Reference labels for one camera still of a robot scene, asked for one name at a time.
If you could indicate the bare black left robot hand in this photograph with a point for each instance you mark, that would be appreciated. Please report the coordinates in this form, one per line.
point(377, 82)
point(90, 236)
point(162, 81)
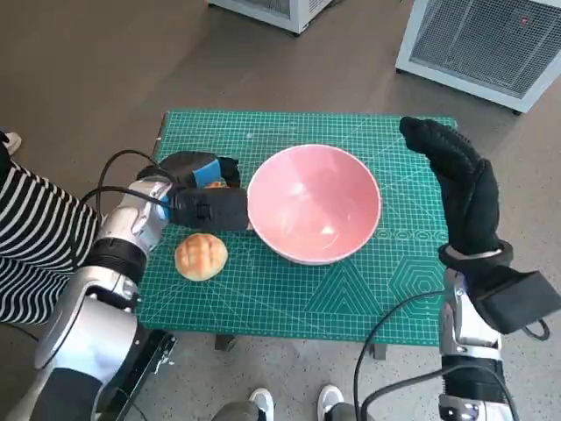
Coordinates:
point(228, 173)

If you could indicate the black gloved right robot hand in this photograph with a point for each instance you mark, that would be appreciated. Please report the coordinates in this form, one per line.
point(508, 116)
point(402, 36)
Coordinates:
point(469, 201)

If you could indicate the orange sliced toy bread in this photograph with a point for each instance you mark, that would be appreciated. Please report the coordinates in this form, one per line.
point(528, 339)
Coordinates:
point(215, 185)

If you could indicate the pink bowl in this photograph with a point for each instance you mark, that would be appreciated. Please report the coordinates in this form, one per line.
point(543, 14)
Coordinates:
point(307, 197)

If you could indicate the round scored toy bun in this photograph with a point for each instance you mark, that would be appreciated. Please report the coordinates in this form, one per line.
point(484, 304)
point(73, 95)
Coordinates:
point(201, 256)

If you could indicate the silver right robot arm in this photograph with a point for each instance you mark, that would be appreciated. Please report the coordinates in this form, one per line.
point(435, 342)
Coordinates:
point(460, 316)

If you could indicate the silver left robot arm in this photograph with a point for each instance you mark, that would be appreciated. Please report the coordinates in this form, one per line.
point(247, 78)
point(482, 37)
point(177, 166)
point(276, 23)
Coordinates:
point(87, 320)

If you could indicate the green cutting mat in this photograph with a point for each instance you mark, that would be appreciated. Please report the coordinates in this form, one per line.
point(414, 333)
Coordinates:
point(307, 298)

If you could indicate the white mesh cabinet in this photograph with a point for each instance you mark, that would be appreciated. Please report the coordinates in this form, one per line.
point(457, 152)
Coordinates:
point(477, 39)

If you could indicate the white glass-top cabinet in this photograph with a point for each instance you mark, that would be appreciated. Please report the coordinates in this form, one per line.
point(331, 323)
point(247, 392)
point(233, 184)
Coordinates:
point(271, 11)

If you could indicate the person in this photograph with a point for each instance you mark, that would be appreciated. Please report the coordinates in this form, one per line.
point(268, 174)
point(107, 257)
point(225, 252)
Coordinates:
point(39, 228)
point(263, 403)

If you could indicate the person's foot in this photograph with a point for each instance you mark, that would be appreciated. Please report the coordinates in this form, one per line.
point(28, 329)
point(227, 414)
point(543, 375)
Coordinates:
point(11, 142)

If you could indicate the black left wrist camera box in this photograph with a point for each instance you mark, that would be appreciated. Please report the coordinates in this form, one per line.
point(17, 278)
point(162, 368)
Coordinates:
point(206, 210)

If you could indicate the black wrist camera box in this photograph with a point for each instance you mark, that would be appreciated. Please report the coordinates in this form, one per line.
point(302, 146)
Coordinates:
point(206, 210)
point(517, 302)

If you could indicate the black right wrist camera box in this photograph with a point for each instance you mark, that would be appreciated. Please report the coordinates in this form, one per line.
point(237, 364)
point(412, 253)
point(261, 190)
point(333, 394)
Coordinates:
point(517, 302)

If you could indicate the black table bracket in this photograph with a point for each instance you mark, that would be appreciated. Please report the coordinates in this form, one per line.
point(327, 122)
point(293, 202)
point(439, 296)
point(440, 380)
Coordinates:
point(225, 343)
point(380, 351)

